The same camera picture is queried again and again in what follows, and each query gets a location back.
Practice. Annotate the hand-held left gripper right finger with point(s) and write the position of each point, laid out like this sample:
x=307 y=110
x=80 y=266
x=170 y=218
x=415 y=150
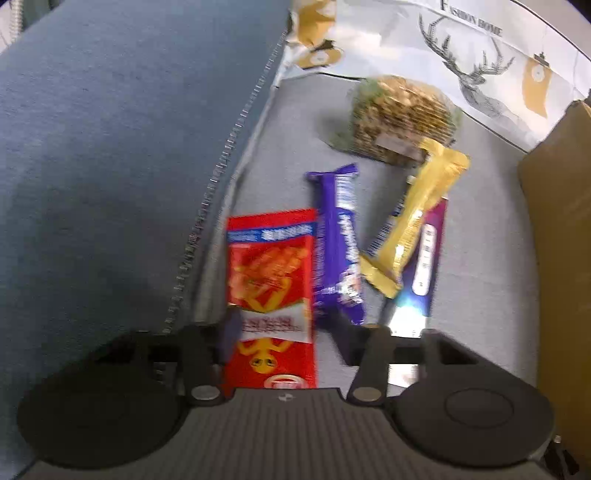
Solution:
x=344 y=337

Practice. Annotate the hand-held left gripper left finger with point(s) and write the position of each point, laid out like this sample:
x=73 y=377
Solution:
x=231 y=332

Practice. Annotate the red snack packet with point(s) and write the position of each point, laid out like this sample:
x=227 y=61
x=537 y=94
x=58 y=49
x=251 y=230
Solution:
x=268 y=267

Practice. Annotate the purple chocolate bar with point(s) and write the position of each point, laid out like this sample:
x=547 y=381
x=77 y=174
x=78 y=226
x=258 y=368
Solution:
x=337 y=240

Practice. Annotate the holographic purple snack packet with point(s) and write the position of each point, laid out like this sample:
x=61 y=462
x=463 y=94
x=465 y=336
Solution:
x=427 y=272

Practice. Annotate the yellow snack bar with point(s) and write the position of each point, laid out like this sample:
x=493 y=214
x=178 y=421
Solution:
x=415 y=221

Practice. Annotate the clear bag of nut brittle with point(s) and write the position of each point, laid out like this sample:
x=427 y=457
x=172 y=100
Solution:
x=397 y=110

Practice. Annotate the brown cardboard box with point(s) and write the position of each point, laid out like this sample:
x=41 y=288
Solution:
x=563 y=230

